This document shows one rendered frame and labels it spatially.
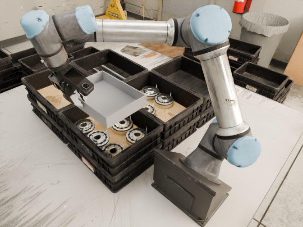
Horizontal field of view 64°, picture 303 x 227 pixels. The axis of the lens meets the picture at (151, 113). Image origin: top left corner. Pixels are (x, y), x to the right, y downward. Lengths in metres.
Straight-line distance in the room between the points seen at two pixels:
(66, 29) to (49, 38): 0.05
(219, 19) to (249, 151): 0.43
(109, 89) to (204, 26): 0.51
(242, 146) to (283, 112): 0.94
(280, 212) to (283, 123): 0.74
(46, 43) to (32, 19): 0.07
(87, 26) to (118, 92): 0.39
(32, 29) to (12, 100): 1.08
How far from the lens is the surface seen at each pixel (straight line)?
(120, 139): 1.15
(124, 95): 1.03
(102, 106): 0.98
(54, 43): 0.77
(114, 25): 0.87
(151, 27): 0.88
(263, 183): 1.29
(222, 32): 0.78
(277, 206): 2.15
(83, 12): 0.75
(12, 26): 4.46
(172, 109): 1.33
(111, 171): 1.02
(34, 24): 0.74
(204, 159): 0.98
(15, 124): 1.58
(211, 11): 0.78
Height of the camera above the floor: 1.65
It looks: 39 degrees down
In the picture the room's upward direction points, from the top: 3 degrees clockwise
